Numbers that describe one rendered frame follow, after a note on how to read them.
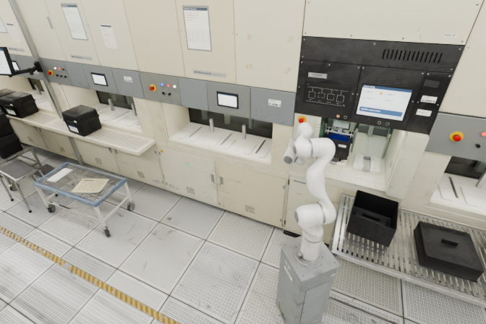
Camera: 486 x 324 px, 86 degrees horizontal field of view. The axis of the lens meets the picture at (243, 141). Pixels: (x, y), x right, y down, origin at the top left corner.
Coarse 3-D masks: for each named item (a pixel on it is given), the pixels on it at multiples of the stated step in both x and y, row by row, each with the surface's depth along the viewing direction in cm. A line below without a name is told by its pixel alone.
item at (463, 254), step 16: (432, 224) 173; (416, 240) 174; (432, 240) 163; (448, 240) 159; (464, 240) 162; (432, 256) 153; (448, 256) 153; (464, 256) 153; (448, 272) 154; (464, 272) 150; (480, 272) 146
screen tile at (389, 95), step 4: (388, 92) 165; (388, 96) 166; (392, 96) 165; (396, 96) 164; (400, 96) 163; (400, 100) 164; (404, 100) 163; (384, 104) 169; (388, 104) 168; (392, 104) 167; (396, 104) 166; (400, 104) 165; (404, 104) 164; (392, 108) 169; (396, 108) 168; (400, 108) 167
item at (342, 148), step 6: (336, 126) 218; (342, 126) 217; (348, 126) 217; (336, 132) 224; (342, 132) 223; (336, 144) 219; (342, 144) 217; (348, 144) 215; (336, 150) 222; (342, 150) 220; (348, 150) 218; (336, 156) 225; (342, 156) 222
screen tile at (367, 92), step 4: (364, 92) 170; (368, 92) 170; (372, 92) 168; (376, 92) 168; (384, 92) 166; (372, 96) 170; (376, 96) 169; (380, 96) 168; (364, 100) 173; (368, 100) 172; (372, 100) 171; (376, 100) 170; (380, 100) 169; (364, 104) 174; (368, 104) 173; (372, 104) 172; (376, 104) 171; (380, 104) 170
